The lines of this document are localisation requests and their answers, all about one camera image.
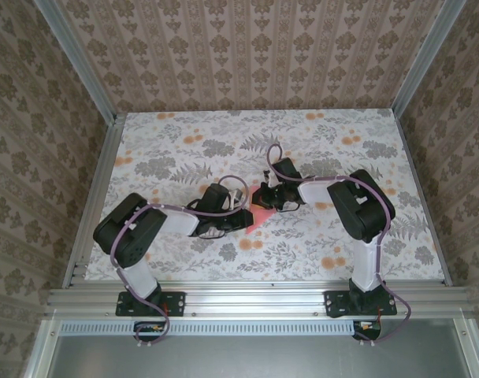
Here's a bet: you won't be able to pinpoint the floral patterned table cover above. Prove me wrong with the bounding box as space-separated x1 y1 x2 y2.
84 110 447 283

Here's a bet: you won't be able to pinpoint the aluminium side rail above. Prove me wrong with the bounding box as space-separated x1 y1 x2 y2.
392 112 453 287
61 113 126 288

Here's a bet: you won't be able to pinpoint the aluminium corner post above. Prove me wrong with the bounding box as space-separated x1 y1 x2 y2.
391 0 459 115
36 0 121 123

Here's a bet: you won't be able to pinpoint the grey metal panel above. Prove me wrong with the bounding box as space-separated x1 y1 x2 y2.
24 318 479 378

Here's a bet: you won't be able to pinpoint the grey slotted cable duct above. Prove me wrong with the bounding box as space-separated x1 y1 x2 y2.
60 321 357 335

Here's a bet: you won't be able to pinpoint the black connector board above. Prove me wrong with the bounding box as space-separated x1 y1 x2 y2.
133 321 169 343
351 319 382 342

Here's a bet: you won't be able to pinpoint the long aluminium frame rail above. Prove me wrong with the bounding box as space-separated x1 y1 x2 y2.
44 286 475 318

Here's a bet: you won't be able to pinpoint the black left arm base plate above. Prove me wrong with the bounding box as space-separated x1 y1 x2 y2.
115 290 187 317

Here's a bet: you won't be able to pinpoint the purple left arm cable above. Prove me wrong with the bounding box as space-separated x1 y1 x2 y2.
110 174 249 350

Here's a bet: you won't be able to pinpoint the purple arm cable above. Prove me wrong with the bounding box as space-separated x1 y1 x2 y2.
265 143 414 347
110 174 249 350

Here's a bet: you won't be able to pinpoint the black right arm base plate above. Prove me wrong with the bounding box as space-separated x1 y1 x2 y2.
323 290 398 318

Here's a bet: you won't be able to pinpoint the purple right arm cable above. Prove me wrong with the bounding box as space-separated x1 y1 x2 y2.
265 143 414 347

